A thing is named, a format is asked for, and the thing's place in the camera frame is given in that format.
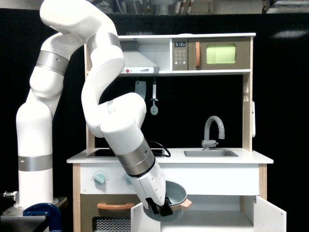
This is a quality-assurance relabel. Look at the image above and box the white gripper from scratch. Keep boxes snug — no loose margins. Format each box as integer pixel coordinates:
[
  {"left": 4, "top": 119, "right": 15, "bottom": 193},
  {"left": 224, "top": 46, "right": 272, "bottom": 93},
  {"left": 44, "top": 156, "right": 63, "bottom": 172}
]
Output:
[{"left": 130, "top": 163, "right": 173, "bottom": 217}]

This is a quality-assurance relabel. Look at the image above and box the grey-blue toy pot bowl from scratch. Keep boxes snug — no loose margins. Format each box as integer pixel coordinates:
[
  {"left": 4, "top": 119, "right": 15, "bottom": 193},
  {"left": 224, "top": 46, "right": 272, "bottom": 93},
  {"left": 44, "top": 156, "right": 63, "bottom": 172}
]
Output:
[{"left": 143, "top": 181, "right": 192, "bottom": 222}]

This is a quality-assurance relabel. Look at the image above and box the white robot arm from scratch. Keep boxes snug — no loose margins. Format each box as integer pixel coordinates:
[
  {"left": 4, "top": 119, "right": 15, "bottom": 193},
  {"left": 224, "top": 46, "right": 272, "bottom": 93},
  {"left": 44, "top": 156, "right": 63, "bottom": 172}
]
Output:
[{"left": 16, "top": 0, "right": 172, "bottom": 216}]

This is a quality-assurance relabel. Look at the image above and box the left white cabinet door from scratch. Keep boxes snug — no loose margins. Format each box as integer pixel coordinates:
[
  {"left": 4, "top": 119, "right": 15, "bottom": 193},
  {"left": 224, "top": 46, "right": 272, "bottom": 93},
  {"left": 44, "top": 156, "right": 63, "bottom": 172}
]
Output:
[{"left": 130, "top": 203, "right": 161, "bottom": 232}]

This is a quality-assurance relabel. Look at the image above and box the white cabinet door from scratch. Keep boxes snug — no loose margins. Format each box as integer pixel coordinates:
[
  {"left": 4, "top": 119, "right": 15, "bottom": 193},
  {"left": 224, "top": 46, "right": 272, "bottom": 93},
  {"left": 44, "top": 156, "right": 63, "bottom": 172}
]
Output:
[
  {"left": 130, "top": 203, "right": 161, "bottom": 232},
  {"left": 242, "top": 196, "right": 287, "bottom": 232}
]

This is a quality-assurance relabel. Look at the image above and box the white wooden toy kitchen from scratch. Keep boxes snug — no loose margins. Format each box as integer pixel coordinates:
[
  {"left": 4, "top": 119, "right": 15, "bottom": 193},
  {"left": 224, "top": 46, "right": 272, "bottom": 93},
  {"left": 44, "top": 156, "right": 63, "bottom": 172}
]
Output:
[{"left": 68, "top": 33, "right": 280, "bottom": 232}]

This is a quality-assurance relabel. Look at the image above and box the right white cabinet door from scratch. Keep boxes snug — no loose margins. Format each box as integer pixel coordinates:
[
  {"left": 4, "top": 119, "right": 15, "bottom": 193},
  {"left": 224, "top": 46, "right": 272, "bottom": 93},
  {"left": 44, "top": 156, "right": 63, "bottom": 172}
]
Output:
[{"left": 242, "top": 196, "right": 287, "bottom": 232}]

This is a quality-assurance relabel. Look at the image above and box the right mint stove knob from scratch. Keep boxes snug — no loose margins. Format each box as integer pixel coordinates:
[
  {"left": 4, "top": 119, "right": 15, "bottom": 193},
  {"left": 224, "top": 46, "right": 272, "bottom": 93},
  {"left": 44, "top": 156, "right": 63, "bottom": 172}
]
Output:
[{"left": 124, "top": 174, "right": 132, "bottom": 185}]

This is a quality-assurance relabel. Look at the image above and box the mint stove knob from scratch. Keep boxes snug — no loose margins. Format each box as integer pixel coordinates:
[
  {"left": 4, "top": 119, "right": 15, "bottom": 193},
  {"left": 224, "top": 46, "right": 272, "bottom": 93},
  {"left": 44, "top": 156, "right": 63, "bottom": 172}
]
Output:
[
  {"left": 93, "top": 171, "right": 107, "bottom": 185},
  {"left": 124, "top": 174, "right": 132, "bottom": 185}
]

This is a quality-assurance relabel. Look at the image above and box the left mint stove knob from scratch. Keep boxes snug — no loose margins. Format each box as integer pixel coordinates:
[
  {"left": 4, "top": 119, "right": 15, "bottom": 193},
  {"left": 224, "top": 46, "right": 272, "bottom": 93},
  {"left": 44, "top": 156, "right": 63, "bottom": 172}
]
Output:
[{"left": 93, "top": 171, "right": 107, "bottom": 185}]

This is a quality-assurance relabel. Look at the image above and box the grey toy sink basin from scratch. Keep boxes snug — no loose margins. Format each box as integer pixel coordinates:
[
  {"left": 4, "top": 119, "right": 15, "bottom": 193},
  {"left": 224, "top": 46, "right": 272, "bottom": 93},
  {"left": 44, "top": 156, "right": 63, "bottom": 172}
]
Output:
[{"left": 184, "top": 150, "right": 239, "bottom": 158}]

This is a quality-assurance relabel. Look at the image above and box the grey toy faucet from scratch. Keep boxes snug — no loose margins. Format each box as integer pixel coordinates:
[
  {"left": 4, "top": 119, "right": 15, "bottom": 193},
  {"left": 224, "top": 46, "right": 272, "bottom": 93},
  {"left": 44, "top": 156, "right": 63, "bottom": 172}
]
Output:
[{"left": 201, "top": 116, "right": 225, "bottom": 151}]

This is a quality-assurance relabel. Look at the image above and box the black toy stovetop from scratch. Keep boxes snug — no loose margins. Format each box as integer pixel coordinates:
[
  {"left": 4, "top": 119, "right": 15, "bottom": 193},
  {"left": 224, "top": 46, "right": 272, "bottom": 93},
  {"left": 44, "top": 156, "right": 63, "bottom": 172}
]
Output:
[{"left": 87, "top": 148, "right": 165, "bottom": 158}]

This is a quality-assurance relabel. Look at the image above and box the toy pizza cutter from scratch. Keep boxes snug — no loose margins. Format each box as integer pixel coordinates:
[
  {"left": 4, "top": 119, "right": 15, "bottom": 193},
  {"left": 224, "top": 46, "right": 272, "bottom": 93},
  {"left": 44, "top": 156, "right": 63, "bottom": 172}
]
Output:
[{"left": 150, "top": 81, "right": 158, "bottom": 116}]

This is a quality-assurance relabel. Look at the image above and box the blue clamp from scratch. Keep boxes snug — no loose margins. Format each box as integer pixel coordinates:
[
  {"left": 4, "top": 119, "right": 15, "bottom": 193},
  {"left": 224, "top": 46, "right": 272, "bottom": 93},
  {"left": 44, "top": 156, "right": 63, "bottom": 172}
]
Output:
[{"left": 23, "top": 203, "right": 62, "bottom": 232}]

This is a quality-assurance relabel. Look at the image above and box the toy cleaver knife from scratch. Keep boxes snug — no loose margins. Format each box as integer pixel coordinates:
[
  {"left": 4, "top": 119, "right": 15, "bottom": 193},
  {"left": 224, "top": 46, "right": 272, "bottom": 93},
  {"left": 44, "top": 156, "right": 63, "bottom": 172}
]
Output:
[{"left": 135, "top": 80, "right": 146, "bottom": 99}]

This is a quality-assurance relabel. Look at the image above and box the white side-hung utensil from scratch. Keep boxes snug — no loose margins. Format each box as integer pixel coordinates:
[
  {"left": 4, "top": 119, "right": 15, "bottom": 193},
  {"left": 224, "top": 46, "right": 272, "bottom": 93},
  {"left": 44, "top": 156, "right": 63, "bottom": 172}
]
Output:
[{"left": 252, "top": 101, "right": 256, "bottom": 138}]

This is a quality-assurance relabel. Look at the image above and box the grey robot mounting base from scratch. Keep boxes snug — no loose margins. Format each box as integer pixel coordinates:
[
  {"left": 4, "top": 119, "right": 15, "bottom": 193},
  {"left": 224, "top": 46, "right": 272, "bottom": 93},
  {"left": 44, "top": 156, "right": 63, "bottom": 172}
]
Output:
[{"left": 0, "top": 191, "right": 68, "bottom": 232}]

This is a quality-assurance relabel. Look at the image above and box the toy oven door orange handle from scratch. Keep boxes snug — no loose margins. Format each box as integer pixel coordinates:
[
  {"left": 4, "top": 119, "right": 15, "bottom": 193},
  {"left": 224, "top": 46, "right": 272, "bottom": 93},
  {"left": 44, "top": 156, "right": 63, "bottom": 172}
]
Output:
[{"left": 80, "top": 194, "right": 145, "bottom": 232}]

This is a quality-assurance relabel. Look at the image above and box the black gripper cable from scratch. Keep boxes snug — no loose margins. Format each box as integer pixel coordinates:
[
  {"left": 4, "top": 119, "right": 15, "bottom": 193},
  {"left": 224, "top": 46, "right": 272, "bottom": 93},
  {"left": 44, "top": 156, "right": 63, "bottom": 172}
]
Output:
[{"left": 148, "top": 140, "right": 171, "bottom": 158}]

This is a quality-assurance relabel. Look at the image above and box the toy microwave with orange handle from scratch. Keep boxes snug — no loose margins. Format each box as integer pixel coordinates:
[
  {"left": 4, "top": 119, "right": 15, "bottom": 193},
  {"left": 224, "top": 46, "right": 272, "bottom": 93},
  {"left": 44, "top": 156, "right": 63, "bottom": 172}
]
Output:
[{"left": 171, "top": 37, "right": 251, "bottom": 71}]

